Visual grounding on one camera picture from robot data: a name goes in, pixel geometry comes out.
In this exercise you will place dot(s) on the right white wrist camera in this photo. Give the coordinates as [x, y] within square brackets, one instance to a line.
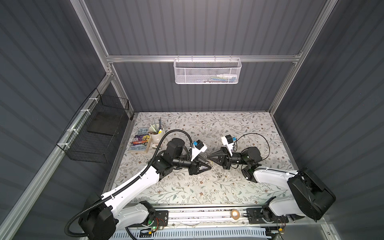
[229, 141]

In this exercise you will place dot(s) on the white pen cup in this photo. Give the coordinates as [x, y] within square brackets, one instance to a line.
[156, 133]

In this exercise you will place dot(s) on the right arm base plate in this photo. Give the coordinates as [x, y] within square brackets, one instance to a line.
[264, 216]

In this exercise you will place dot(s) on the roll of tape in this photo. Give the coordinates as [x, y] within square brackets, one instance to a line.
[235, 214]

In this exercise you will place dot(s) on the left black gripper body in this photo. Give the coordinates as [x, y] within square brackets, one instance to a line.
[193, 167]

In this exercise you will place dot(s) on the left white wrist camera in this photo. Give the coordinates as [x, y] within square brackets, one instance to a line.
[197, 148]

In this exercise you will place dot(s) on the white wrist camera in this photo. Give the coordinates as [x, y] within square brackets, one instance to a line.
[229, 141]
[197, 148]

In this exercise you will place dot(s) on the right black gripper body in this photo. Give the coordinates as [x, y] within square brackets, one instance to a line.
[227, 165]

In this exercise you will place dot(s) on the colourful paperback book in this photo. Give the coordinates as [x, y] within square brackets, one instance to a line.
[141, 141]

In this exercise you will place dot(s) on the black wire mesh basket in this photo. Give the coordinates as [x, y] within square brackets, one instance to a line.
[98, 130]

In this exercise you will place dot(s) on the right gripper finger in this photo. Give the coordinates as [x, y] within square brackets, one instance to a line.
[217, 155]
[219, 161]

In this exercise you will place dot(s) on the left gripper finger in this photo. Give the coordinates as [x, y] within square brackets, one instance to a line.
[203, 160]
[202, 169]

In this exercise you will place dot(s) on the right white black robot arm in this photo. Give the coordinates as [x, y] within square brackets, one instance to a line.
[309, 196]

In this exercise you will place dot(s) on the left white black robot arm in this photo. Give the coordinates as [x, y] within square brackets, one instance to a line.
[108, 213]

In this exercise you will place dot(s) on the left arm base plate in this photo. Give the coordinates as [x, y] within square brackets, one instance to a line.
[159, 219]

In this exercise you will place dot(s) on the white wire mesh basket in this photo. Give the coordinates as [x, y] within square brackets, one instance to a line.
[211, 71]

